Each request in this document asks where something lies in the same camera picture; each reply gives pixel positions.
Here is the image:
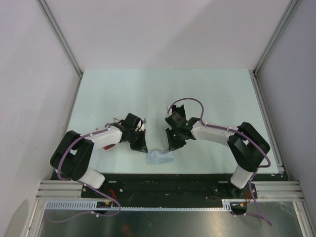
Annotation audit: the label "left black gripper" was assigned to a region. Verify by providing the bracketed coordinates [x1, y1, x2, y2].
[128, 128, 148, 153]

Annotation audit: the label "blue cleaning cloth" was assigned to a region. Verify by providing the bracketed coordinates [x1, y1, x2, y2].
[146, 150, 174, 165]

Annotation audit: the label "white geometric glasses case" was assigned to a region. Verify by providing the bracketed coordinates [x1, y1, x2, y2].
[171, 105, 186, 118]

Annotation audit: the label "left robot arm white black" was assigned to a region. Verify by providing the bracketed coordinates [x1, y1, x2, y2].
[50, 113, 148, 198]

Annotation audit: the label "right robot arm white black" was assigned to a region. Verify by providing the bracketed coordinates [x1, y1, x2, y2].
[165, 112, 271, 198]

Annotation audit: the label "red sunglasses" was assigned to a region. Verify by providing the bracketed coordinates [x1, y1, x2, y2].
[95, 117, 119, 151]

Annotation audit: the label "aluminium front crossbar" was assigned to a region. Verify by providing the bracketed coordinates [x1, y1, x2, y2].
[36, 180, 304, 201]

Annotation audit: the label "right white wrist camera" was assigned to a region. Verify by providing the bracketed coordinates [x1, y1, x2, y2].
[167, 106, 172, 114]

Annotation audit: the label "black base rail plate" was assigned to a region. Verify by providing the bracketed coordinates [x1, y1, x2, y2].
[81, 174, 289, 208]

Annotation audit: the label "grey slotted cable duct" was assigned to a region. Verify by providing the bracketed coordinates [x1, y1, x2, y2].
[45, 199, 249, 212]

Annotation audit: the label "right aluminium frame post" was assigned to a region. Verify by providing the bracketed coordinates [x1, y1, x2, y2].
[253, 0, 303, 74]

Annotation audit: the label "aluminium frame post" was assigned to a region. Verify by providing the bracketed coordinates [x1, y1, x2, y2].
[253, 0, 303, 74]
[37, 0, 83, 78]

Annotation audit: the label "left aluminium frame post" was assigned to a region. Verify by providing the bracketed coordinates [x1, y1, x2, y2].
[37, 0, 83, 78]

